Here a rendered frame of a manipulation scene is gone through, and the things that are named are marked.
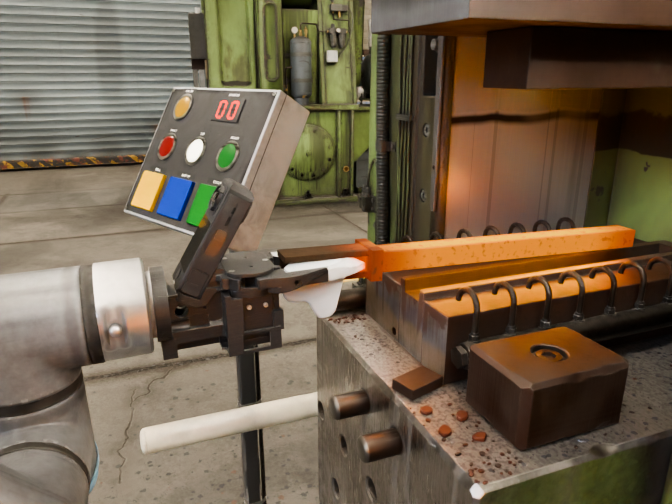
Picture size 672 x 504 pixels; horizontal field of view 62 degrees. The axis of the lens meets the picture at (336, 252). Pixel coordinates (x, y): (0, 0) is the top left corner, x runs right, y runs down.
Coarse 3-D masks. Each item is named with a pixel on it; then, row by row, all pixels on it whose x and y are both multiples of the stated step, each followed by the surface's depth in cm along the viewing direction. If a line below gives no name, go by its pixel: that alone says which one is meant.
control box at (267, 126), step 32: (192, 96) 110; (224, 96) 103; (256, 96) 97; (288, 96) 95; (160, 128) 114; (192, 128) 106; (224, 128) 100; (256, 128) 94; (288, 128) 96; (160, 160) 110; (256, 160) 93; (288, 160) 98; (160, 192) 106; (192, 192) 100; (256, 192) 94; (160, 224) 104; (256, 224) 96
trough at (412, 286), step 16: (576, 256) 73; (592, 256) 74; (608, 256) 75; (624, 256) 76; (464, 272) 67; (480, 272) 68; (496, 272) 68; (512, 272) 69; (528, 272) 70; (416, 288) 65
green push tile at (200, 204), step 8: (200, 184) 98; (200, 192) 97; (208, 192) 96; (200, 200) 96; (208, 200) 95; (192, 208) 97; (200, 208) 96; (192, 216) 97; (200, 216) 95; (192, 224) 96
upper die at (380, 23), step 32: (384, 0) 61; (416, 0) 55; (448, 0) 50; (480, 0) 47; (512, 0) 49; (544, 0) 50; (576, 0) 51; (608, 0) 52; (640, 0) 54; (384, 32) 63; (416, 32) 63; (448, 32) 63; (480, 32) 63
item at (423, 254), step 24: (360, 240) 60; (432, 240) 63; (456, 240) 63; (480, 240) 64; (504, 240) 64; (528, 240) 65; (552, 240) 66; (576, 240) 67; (600, 240) 69; (624, 240) 70; (384, 264) 59; (408, 264) 60; (432, 264) 61; (456, 264) 62
